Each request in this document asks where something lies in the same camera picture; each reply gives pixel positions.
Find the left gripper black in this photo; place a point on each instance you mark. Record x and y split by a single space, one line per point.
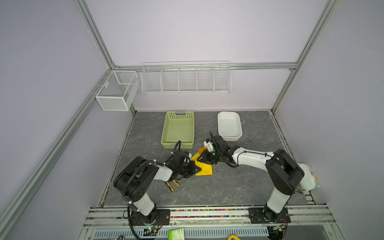
192 171

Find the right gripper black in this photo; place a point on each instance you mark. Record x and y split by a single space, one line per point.
205 159

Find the yellow paper napkin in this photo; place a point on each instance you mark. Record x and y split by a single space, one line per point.
205 169

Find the green perforated plastic basket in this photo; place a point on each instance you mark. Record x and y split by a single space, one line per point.
179 127

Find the orange wooden spoon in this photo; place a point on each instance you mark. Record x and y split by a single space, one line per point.
202 149

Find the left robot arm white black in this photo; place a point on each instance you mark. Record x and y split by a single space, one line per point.
134 180

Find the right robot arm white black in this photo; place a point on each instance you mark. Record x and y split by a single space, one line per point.
285 173

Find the yellow black pliers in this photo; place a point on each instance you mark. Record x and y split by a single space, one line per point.
172 184

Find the white oval plastic tub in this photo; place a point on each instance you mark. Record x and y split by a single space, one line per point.
229 126

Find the green white small box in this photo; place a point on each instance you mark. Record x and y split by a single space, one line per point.
176 234

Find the yellow tape measure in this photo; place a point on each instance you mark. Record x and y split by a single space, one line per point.
233 237

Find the small white mesh basket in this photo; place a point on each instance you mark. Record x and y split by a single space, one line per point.
118 91

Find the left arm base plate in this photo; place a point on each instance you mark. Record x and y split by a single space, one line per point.
162 216

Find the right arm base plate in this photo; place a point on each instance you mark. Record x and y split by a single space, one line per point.
256 215

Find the long white wire shelf basket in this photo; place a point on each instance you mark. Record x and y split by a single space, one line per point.
186 77

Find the aluminium frame rail base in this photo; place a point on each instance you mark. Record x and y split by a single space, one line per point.
210 222

